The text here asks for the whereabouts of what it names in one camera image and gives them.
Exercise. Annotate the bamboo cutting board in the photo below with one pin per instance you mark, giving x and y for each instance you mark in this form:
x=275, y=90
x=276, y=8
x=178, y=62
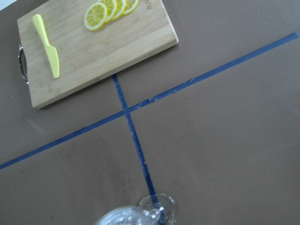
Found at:
x=87, y=57

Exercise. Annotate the clear wine glass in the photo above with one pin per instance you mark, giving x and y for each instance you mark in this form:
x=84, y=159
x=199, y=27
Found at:
x=162, y=211

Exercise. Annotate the yellow plastic knife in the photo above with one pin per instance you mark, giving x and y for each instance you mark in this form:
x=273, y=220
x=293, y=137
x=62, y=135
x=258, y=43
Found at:
x=50, y=50

